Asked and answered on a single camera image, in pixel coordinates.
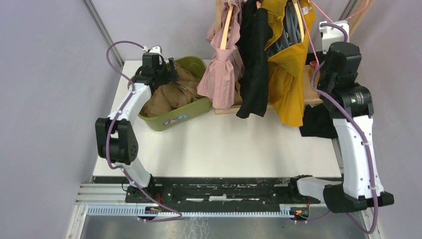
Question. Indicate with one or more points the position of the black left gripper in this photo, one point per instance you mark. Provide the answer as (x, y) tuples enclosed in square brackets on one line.
[(172, 75)]

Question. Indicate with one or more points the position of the tan brown skirt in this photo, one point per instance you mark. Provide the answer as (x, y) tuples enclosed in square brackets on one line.
[(172, 96)]

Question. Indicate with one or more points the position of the yellow skirt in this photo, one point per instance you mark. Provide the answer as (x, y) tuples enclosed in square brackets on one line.
[(287, 57)]

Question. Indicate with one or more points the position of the cream hanger of yellow skirt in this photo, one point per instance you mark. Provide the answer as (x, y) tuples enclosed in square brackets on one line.
[(300, 21)]

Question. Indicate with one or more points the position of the pink wire hanger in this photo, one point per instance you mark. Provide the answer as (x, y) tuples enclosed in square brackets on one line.
[(330, 10)]

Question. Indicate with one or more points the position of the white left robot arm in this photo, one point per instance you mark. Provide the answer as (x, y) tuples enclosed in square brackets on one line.
[(116, 139)]

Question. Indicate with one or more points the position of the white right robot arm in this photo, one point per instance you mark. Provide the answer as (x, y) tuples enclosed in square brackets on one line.
[(351, 110)]

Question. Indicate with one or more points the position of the pink pleated skirt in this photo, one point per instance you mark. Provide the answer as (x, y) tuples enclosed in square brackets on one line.
[(226, 66)]

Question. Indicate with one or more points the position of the black skirt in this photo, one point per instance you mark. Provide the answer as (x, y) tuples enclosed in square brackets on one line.
[(255, 32)]

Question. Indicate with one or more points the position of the olive green plastic basket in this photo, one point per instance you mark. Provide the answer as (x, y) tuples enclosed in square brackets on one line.
[(197, 68)]

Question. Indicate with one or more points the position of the aluminium corner profile left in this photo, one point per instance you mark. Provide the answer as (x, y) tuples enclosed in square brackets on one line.
[(89, 5)]

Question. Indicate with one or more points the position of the aluminium corner profile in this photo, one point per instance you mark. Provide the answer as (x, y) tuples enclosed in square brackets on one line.
[(89, 5), (350, 7)]

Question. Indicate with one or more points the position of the small pink cloth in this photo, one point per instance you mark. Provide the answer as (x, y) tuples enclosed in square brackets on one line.
[(314, 64)]

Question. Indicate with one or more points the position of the black cloth on table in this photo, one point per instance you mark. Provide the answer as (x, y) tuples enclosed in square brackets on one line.
[(317, 123)]

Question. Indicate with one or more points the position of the aluminium corner profile right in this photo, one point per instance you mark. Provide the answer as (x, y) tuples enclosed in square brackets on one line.
[(350, 7)]

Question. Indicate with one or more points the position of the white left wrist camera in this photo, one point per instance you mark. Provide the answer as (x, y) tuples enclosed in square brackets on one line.
[(155, 50)]

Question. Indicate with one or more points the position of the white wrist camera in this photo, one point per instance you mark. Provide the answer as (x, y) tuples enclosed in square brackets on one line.
[(155, 50), (330, 34)]

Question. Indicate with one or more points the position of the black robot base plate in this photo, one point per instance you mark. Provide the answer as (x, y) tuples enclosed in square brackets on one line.
[(214, 195)]

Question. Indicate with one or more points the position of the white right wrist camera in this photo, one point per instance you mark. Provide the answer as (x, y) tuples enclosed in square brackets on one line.
[(330, 34)]

